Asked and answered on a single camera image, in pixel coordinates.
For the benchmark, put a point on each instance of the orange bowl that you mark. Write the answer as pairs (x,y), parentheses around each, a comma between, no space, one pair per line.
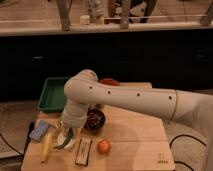
(108,81)

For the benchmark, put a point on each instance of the white paper cup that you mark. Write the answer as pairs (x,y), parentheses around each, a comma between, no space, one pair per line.
(73,140)

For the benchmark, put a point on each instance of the white cup on shelf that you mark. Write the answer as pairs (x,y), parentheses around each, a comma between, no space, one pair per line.
(85,19)

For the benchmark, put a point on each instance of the yellow corn cob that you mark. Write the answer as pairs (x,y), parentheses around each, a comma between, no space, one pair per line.
(46,147)

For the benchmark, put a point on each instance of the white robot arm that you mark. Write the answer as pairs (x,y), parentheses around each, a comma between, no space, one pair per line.
(194,110)

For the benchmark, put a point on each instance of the green plastic tray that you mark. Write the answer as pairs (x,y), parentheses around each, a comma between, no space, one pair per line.
(52,99)

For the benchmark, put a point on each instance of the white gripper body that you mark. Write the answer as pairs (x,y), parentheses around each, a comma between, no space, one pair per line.
(64,130)

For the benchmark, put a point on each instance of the blue sponge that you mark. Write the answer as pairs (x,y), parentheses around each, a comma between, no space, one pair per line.
(39,131)

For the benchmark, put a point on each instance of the dark bowl with beans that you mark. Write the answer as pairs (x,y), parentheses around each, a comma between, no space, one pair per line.
(95,120)

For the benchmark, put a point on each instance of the brown rectangular box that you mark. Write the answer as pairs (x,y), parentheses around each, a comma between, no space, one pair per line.
(83,151)

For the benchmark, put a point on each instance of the orange tomato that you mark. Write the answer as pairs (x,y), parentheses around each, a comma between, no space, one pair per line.
(103,146)

